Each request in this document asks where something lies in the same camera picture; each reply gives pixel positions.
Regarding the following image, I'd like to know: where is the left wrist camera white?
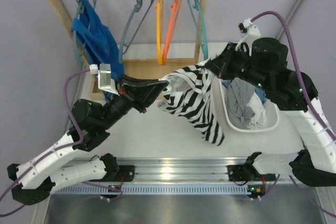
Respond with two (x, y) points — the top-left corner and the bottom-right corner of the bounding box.
(89, 63), (118, 95)

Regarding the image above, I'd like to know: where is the grey-blue hanger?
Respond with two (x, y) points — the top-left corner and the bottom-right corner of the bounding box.
(118, 0), (156, 63)
(71, 0), (97, 67)

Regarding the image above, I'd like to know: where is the grey garment in basket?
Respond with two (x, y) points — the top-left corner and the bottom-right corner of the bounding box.
(226, 78), (255, 129)

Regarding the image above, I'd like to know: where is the grey-blue hanger under blue top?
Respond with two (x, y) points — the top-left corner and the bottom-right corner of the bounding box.
(71, 0), (97, 67)

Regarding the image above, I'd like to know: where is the white garment in basket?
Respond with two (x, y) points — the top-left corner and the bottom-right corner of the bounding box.
(246, 93), (271, 130)

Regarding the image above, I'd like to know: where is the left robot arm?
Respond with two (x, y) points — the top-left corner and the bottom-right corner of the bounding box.
(7, 74), (169, 206)

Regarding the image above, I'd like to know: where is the wooden clothes rack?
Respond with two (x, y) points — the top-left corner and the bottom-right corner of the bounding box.
(38, 0), (210, 101)

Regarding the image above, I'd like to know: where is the blue garment in basket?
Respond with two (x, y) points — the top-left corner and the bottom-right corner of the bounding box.
(255, 87), (267, 104)

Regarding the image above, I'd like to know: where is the yellow hanger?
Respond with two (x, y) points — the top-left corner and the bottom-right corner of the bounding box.
(155, 0), (164, 65)

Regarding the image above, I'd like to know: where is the white slotted cable duct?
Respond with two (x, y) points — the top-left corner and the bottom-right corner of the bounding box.
(55, 184), (264, 196)

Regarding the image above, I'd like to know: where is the blue tank top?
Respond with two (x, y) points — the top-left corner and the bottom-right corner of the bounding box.
(71, 0), (127, 104)

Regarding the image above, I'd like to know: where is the orange hanger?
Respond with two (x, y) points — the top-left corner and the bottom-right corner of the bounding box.
(162, 0), (182, 65)

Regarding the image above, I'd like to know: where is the white perforated laundry basket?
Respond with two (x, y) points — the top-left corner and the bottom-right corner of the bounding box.
(211, 77), (278, 133)

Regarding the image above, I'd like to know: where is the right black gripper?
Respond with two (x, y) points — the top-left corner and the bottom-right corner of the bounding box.
(205, 42), (269, 91)

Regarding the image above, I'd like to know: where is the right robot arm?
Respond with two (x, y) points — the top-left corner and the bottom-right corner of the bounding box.
(205, 37), (335, 187)

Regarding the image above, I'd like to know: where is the teal hanger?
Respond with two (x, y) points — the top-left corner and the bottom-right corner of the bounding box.
(187, 0), (208, 64)

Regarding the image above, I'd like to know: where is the aluminium mounting rail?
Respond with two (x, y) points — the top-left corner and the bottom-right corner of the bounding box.
(89, 157), (305, 183)

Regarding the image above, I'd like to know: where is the black white striped tank top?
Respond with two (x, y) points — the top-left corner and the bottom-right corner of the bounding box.
(157, 60), (225, 146)

